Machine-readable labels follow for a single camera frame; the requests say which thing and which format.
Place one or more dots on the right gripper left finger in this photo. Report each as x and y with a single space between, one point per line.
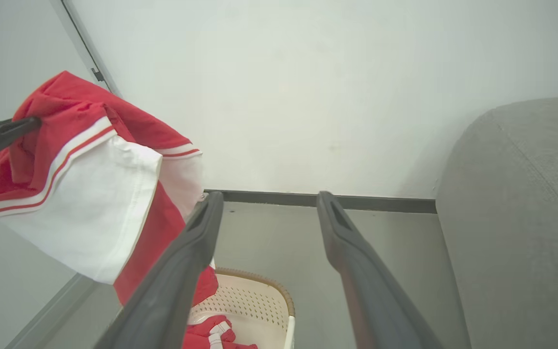
172 291

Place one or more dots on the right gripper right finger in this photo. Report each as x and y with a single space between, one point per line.
371 300

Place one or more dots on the red white striped garment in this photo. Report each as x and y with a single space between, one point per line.
90 208
201 334

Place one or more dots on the cream perforated laundry basket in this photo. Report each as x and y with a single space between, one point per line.
255 300

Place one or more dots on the grey skirting board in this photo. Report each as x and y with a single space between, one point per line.
46 315

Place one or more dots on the black skirting board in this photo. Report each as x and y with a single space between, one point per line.
269 198

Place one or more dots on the grey fabric sofa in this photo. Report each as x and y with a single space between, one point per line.
521 232

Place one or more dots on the small black bracket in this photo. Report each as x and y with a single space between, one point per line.
97 74

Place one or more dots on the grey metal frame bar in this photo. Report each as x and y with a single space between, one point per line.
85 48

